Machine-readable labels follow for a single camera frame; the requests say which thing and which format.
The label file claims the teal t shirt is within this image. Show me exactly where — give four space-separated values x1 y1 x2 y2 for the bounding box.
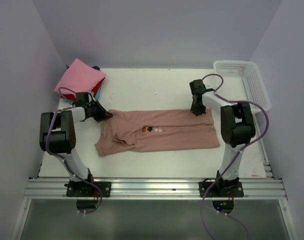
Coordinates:
63 65 104 103

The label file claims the red t shirt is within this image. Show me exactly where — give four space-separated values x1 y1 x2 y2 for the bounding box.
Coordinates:
60 79 105 102

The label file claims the dusty pink printed t shirt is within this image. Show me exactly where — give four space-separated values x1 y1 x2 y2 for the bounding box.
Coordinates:
95 109 220 157

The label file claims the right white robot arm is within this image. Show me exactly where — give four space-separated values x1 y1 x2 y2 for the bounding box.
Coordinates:
189 79 256 198

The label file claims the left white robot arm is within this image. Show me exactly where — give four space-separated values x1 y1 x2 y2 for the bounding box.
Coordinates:
40 92 113 197

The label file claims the white plastic basket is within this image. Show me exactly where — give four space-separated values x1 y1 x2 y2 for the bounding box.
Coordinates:
213 60 271 111

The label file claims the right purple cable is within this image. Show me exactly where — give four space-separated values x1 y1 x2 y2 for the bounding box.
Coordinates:
200 74 270 240

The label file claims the purple cable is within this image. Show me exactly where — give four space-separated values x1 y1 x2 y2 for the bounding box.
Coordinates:
200 74 270 240
46 87 104 215

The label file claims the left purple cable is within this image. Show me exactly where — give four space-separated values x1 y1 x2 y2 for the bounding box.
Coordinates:
46 87 104 215

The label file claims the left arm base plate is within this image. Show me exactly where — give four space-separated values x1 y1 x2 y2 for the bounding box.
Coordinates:
64 181 112 198

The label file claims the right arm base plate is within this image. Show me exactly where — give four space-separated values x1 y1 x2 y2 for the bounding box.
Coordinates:
198 177 244 198

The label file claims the aluminium mounting rail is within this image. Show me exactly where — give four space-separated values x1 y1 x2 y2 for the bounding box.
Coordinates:
24 177 287 200

